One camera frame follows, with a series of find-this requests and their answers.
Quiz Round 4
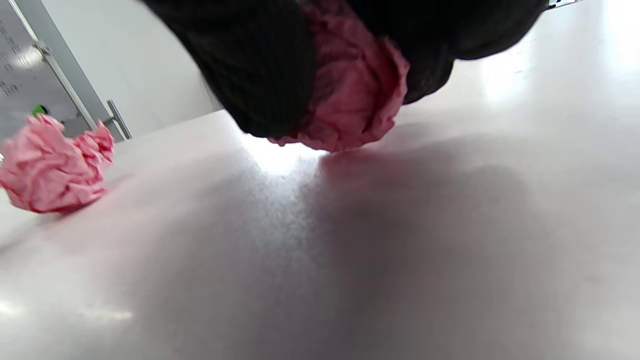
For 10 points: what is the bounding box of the person's right hand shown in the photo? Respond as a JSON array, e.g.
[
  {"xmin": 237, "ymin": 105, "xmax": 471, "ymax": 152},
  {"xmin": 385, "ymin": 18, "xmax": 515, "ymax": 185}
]
[{"xmin": 140, "ymin": 0, "xmax": 551, "ymax": 139}]

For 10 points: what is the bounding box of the pink paper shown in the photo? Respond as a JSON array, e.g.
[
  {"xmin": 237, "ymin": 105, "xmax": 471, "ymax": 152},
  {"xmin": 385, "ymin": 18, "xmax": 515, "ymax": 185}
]
[
  {"xmin": 0, "ymin": 114, "xmax": 116, "ymax": 215},
  {"xmin": 267, "ymin": 0, "xmax": 412, "ymax": 153}
]

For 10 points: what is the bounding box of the grey door with handle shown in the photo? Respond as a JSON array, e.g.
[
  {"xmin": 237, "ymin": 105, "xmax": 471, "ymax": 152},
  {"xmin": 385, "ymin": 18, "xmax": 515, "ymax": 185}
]
[{"xmin": 0, "ymin": 0, "xmax": 133, "ymax": 143}]

